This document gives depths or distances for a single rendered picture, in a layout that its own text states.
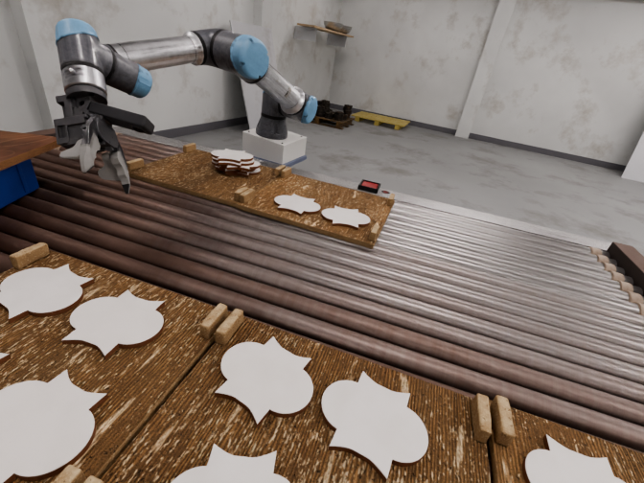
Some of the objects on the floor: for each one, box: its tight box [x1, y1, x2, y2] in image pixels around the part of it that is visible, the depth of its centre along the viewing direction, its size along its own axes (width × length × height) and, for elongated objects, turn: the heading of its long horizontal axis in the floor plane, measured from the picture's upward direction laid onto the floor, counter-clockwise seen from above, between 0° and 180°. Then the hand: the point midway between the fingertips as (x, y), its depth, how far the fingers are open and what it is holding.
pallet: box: [351, 111, 410, 130], centre depth 792 cm, size 130×90×12 cm
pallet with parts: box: [311, 100, 355, 129], centre depth 704 cm, size 81×118×43 cm
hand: (112, 184), depth 67 cm, fingers open, 14 cm apart
